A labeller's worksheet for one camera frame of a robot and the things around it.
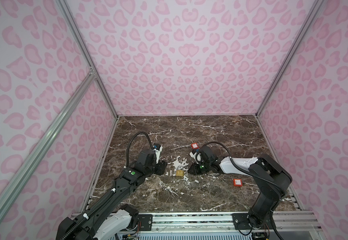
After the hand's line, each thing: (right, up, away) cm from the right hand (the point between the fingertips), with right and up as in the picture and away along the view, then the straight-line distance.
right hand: (189, 170), depth 87 cm
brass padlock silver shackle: (-6, -1, +3) cm, 6 cm away
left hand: (-14, +8, -7) cm, 18 cm away
